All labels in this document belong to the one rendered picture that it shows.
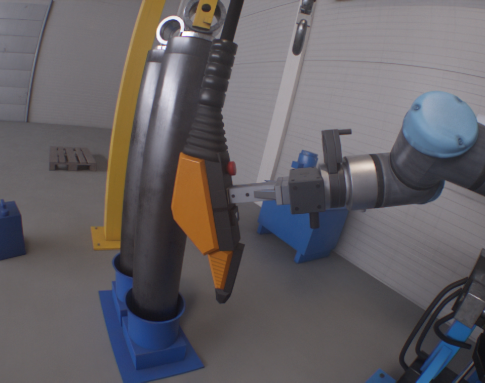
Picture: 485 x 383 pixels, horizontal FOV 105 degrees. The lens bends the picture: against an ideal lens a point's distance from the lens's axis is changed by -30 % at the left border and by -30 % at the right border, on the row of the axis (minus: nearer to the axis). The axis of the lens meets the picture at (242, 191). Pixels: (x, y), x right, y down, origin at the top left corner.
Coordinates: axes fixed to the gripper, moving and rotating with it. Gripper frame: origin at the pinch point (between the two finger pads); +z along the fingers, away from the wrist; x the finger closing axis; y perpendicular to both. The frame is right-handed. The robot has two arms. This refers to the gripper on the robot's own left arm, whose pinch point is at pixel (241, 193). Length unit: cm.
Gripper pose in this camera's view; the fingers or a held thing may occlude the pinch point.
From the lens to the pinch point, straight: 44.8
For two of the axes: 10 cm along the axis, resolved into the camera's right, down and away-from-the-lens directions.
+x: 1.9, -2.2, 9.6
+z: -9.7, 0.9, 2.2
